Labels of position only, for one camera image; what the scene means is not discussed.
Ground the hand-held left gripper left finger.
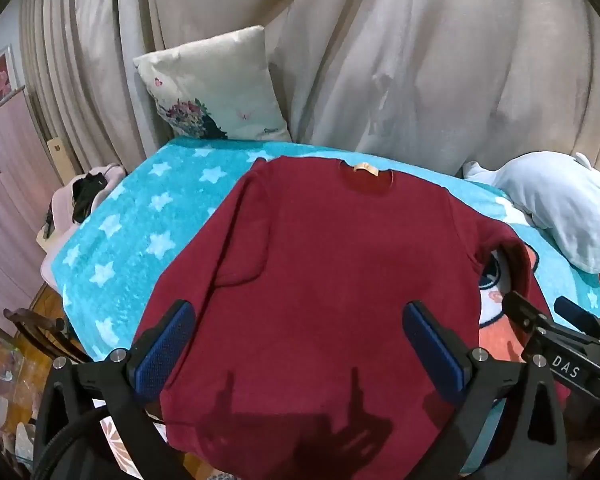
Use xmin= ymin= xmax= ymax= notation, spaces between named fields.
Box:
xmin=32 ymin=300 xmax=197 ymax=480

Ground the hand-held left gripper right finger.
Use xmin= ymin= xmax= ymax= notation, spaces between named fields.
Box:
xmin=402 ymin=301 xmax=572 ymax=480

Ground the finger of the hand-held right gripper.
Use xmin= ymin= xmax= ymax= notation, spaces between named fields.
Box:
xmin=553 ymin=296 xmax=600 ymax=333
xmin=501 ymin=290 xmax=550 ymax=335

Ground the dark red sweater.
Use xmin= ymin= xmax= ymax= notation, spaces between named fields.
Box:
xmin=135 ymin=156 xmax=547 ymax=480

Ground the pale blue plush toy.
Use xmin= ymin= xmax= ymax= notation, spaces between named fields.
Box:
xmin=462 ymin=151 xmax=600 ymax=274

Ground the dark wooden chair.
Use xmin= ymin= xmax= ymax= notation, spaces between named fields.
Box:
xmin=2 ymin=307 xmax=92 ymax=364

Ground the turquoise star cartoon blanket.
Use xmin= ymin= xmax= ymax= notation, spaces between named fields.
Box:
xmin=50 ymin=136 xmax=600 ymax=477

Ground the cluttered glass table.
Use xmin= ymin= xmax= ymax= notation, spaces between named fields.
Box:
xmin=0 ymin=330 xmax=47 ymax=480

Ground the black garment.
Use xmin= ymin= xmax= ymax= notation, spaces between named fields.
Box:
xmin=71 ymin=172 xmax=112 ymax=224

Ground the pink wooden wardrobe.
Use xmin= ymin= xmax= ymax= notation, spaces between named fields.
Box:
xmin=0 ymin=87 xmax=77 ymax=337

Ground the light wooden board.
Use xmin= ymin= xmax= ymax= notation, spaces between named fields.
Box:
xmin=46 ymin=135 xmax=76 ymax=187

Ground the beige curtain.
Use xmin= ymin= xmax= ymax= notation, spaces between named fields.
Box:
xmin=19 ymin=0 xmax=600 ymax=187

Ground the cream floral pillow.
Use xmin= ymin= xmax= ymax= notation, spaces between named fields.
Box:
xmin=132 ymin=25 xmax=294 ymax=144

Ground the black cable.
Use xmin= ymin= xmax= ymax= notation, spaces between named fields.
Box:
xmin=30 ymin=404 xmax=112 ymax=480

